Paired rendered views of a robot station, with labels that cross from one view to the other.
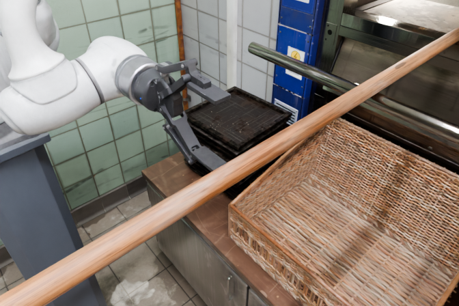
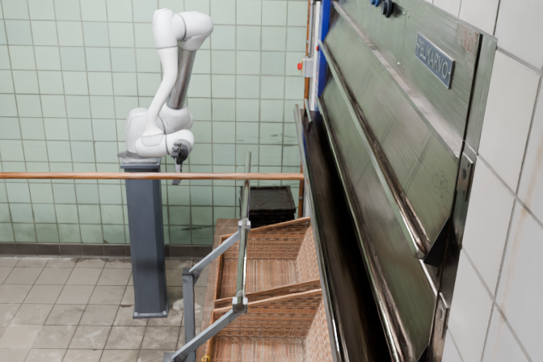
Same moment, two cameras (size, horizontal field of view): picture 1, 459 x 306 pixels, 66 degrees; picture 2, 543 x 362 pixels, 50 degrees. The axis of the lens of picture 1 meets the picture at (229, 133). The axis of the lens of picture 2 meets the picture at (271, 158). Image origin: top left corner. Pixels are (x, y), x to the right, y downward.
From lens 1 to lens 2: 2.28 m
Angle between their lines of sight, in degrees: 37
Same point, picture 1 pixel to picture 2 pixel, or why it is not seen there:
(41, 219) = (144, 205)
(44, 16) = (180, 115)
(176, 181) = (227, 230)
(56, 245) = (146, 225)
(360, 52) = not seen: hidden behind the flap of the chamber
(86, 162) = (211, 213)
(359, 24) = not seen: hidden behind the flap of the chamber
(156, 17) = (286, 128)
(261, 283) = (212, 281)
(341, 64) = not seen: hidden behind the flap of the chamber
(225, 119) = (258, 199)
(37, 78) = (147, 136)
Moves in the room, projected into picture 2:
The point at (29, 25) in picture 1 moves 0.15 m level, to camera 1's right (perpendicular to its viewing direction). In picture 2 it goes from (152, 119) to (173, 126)
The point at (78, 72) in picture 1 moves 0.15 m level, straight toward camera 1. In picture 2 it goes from (162, 139) to (149, 150)
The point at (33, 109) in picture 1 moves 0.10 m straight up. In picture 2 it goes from (142, 146) to (141, 127)
